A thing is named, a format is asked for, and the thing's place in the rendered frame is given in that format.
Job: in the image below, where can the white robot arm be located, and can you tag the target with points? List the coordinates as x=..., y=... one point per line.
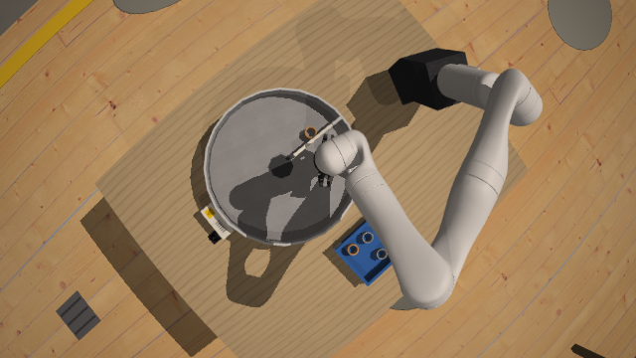
x=427, y=273

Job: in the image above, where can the blue square tray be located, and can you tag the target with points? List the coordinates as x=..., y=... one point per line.
x=365, y=264

